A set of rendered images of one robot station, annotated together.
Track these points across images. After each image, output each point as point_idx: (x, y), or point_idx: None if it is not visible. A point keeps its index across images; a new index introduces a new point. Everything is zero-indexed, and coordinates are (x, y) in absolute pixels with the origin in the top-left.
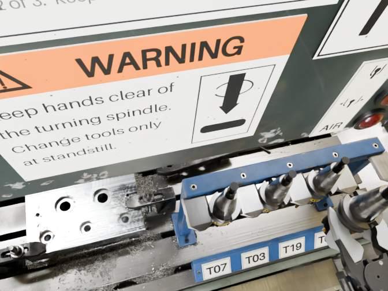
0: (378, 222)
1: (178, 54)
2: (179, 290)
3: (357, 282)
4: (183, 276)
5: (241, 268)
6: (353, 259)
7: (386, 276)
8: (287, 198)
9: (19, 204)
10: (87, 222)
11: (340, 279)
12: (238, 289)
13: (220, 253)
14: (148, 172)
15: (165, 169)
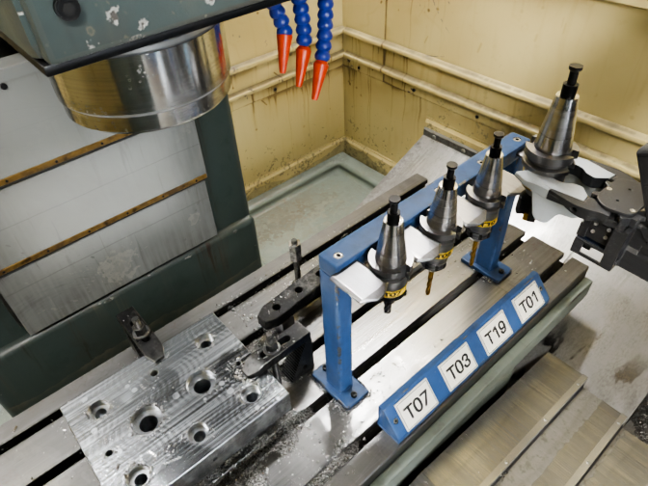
0: (578, 149)
1: None
2: (381, 473)
3: (601, 217)
4: (376, 445)
5: (448, 391)
6: (580, 199)
7: (625, 196)
8: (460, 221)
9: (64, 472)
10: (196, 428)
11: (580, 251)
12: (459, 445)
13: (411, 378)
14: (247, 343)
15: (274, 314)
